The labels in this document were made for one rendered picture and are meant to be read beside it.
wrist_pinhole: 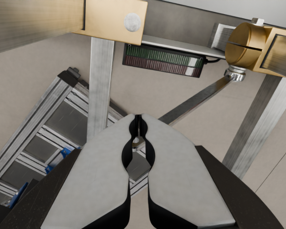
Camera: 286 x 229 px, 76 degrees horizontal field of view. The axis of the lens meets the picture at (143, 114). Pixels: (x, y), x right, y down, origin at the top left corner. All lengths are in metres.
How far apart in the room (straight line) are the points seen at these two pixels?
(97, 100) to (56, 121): 0.82
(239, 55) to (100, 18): 0.17
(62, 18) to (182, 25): 0.26
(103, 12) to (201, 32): 0.21
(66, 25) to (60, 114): 0.90
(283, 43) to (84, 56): 1.01
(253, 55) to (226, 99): 1.08
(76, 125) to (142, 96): 0.44
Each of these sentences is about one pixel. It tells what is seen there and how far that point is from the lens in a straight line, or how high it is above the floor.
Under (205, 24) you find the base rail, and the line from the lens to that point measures 0.41.
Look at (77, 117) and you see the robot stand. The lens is 1.05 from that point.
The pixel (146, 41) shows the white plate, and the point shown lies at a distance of 0.29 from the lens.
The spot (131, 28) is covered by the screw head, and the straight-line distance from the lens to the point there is 0.24.
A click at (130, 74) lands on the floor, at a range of 1.13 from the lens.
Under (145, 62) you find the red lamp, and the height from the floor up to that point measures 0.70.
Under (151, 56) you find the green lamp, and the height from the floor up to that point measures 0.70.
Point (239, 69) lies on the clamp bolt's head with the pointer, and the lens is 0.27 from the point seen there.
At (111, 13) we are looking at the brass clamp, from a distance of 0.25.
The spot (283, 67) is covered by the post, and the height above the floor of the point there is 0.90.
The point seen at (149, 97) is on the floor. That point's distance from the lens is 1.18.
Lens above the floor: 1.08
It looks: 61 degrees down
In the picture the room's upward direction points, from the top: 175 degrees clockwise
